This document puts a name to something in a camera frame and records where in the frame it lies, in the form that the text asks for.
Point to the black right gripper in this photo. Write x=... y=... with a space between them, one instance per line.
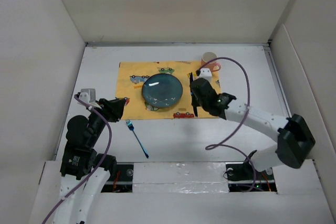
x=196 y=103

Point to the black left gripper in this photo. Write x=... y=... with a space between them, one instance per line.
x=113 y=108

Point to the blue metal knife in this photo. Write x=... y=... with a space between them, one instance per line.
x=194 y=102

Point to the pink ceramic mug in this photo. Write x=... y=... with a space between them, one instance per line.
x=209 y=60

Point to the dark teal ceramic plate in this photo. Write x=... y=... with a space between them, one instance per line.
x=162 y=90

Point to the blue metal fork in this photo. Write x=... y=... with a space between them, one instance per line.
x=131 y=128

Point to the yellow vehicle print cloth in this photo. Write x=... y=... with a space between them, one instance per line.
x=132 y=76

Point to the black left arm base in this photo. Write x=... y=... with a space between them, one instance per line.
x=121 y=181

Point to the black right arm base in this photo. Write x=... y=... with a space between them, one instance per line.
x=252 y=173

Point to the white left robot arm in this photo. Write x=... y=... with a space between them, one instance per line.
x=77 y=196

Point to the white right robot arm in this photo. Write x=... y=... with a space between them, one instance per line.
x=293 y=138

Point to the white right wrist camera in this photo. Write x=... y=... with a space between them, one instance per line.
x=204 y=73

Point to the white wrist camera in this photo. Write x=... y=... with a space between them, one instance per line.
x=204 y=73
x=87 y=98

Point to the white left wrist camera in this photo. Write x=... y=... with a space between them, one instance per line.
x=87 y=98

